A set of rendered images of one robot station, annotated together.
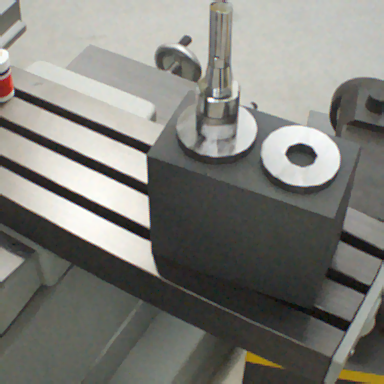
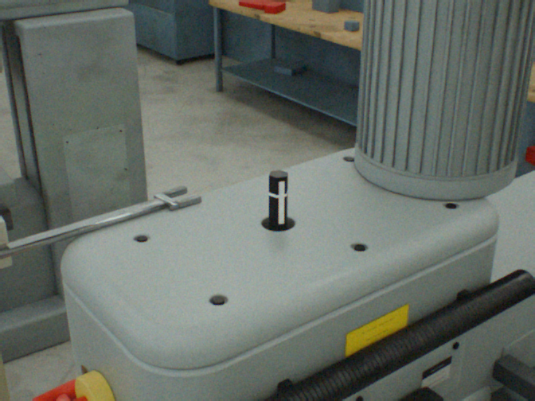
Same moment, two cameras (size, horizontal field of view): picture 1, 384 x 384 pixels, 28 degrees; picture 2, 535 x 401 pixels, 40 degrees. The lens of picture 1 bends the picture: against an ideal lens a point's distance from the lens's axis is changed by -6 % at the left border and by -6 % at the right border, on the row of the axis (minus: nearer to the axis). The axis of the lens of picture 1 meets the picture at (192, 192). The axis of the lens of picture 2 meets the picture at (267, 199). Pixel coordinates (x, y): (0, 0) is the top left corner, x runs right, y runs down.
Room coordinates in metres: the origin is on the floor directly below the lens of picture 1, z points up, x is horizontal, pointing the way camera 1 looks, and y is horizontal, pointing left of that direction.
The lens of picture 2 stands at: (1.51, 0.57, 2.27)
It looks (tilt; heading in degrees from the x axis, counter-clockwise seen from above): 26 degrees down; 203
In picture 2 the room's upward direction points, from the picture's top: straight up
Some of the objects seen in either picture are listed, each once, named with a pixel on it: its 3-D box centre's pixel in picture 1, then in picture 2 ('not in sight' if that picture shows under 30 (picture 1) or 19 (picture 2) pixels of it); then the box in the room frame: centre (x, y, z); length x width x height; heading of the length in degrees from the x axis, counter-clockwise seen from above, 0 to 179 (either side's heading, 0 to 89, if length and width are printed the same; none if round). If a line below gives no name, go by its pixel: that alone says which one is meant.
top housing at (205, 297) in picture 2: not in sight; (287, 280); (0.83, 0.31, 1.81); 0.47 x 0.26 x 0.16; 151
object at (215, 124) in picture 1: (217, 110); not in sight; (0.64, -0.03, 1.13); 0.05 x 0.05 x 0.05
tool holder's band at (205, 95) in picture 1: (218, 89); not in sight; (0.64, -0.03, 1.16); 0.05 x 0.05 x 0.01
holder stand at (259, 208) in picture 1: (253, 198); not in sight; (0.62, -0.07, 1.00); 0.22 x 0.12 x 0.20; 67
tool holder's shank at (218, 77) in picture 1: (220, 47); not in sight; (0.64, -0.03, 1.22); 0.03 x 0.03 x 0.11
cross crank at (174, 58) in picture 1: (169, 74); not in sight; (1.28, 0.05, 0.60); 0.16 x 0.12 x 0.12; 151
